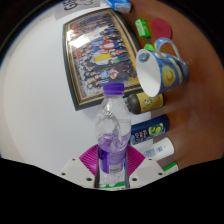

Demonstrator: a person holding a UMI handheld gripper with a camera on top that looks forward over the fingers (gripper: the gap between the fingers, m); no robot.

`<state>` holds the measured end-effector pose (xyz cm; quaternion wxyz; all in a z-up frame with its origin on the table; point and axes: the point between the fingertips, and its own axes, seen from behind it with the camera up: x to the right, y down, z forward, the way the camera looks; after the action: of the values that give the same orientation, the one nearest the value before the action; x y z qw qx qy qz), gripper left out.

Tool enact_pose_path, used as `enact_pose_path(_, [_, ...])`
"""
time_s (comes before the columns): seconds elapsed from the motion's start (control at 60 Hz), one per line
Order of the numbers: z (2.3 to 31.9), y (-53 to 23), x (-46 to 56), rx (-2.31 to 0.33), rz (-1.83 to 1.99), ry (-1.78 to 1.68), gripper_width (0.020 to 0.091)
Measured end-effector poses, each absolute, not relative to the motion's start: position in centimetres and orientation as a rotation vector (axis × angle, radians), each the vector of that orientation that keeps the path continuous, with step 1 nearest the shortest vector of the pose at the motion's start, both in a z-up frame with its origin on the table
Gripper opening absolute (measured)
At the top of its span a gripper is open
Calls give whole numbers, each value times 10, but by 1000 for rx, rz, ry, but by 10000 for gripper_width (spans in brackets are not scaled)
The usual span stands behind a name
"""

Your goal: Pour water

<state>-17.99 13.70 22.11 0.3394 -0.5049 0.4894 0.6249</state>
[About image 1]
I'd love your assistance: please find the dark blue pump bottle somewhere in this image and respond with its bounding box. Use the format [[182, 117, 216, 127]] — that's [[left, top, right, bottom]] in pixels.
[[129, 114, 171, 146]]

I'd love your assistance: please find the framed group photo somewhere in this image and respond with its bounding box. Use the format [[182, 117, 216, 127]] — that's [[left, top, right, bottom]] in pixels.
[[62, 8, 143, 112]]

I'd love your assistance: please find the white blue-capped lotion bottle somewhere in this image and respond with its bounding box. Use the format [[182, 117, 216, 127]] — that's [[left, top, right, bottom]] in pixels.
[[141, 136, 176, 160]]

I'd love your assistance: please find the blue yellow painted mug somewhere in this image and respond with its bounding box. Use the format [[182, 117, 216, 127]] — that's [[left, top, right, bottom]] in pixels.
[[135, 37, 190, 98]]

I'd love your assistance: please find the clear purple-capped water bottle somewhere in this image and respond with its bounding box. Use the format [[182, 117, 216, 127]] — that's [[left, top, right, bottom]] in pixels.
[[95, 82, 132, 188]]

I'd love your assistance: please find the brown yellow-label pump bottle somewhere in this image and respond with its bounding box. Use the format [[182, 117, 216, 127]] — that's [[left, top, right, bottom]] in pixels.
[[127, 92, 165, 115]]

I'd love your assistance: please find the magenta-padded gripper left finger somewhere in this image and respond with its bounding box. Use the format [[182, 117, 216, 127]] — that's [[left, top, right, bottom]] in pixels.
[[59, 144, 101, 190]]

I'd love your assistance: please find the small green box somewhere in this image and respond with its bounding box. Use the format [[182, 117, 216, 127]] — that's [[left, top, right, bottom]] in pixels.
[[134, 18, 151, 38], [143, 42, 156, 53]]

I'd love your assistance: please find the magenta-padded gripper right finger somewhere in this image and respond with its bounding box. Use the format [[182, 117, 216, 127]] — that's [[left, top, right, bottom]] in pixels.
[[124, 143, 164, 188]]

